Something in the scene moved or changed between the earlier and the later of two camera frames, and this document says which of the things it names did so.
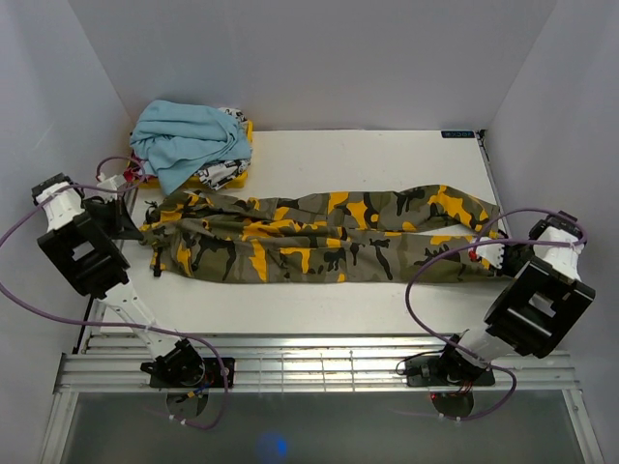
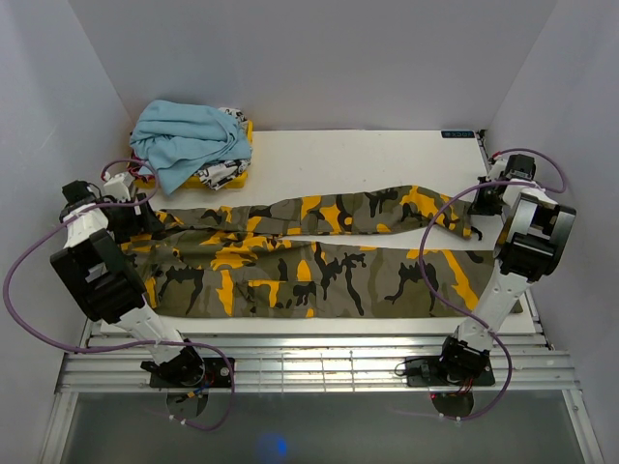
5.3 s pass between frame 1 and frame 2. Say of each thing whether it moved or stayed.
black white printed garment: stayed
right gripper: moved
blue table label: stayed
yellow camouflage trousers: moved
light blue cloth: stayed
